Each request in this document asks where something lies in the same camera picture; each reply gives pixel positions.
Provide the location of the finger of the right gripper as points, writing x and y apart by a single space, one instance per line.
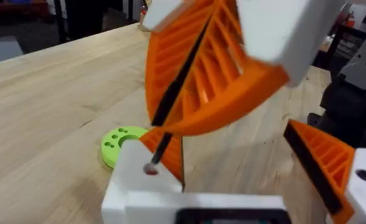
232 81
167 56

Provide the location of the black upright pole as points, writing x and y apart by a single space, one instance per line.
61 21

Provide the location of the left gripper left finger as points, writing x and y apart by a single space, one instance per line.
133 180

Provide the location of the green disc with holes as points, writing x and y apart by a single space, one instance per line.
111 149

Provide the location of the black cluttered shelf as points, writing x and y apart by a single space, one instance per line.
341 43

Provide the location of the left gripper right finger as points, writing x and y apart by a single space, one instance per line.
332 161

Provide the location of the black screw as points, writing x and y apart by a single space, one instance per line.
161 149

